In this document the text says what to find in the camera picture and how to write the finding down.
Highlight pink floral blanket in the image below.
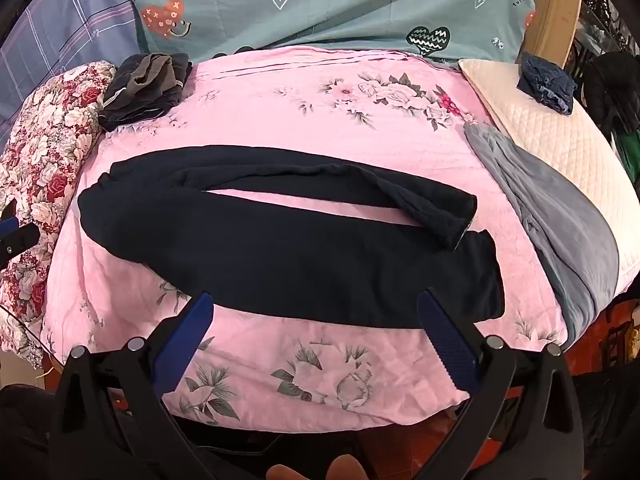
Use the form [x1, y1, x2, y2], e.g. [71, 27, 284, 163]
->
[40, 45, 571, 426]

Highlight green cloth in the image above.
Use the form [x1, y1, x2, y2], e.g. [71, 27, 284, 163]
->
[612, 127, 640, 186]

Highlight wooden headboard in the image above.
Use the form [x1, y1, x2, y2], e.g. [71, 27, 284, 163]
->
[520, 0, 586, 68]

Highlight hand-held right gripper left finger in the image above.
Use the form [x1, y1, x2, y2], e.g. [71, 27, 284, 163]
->
[50, 291, 236, 480]

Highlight black jacket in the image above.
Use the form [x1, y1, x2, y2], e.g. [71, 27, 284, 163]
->
[582, 50, 640, 136]

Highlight teal heart-print cover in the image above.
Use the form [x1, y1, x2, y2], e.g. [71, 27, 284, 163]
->
[125, 0, 541, 68]

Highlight red floral quilt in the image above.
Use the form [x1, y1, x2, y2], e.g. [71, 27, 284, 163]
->
[0, 60, 118, 368]

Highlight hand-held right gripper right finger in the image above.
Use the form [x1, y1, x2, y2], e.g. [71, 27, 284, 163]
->
[395, 286, 588, 480]

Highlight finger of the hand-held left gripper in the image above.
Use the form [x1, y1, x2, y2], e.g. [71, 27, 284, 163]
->
[0, 200, 41, 267]

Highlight blue plaid cloth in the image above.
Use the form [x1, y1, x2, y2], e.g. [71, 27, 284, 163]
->
[0, 0, 141, 131]

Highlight black pants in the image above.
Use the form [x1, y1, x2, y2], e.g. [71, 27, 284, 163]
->
[76, 145, 506, 326]

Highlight dark blue folded cloth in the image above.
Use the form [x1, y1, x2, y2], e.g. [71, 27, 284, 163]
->
[517, 52, 577, 116]

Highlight cream quilted mat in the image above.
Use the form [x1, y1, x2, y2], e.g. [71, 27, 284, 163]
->
[457, 57, 640, 293]

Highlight grey pants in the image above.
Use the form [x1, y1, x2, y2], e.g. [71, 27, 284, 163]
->
[464, 122, 623, 348]

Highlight stack of folded dark clothes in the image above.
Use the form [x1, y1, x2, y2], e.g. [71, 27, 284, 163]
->
[97, 51, 195, 133]

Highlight black metal grille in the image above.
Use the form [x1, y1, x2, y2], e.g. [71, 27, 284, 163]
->
[580, 0, 636, 56]

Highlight person's right hand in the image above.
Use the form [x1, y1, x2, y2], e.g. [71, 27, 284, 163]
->
[265, 454, 368, 480]

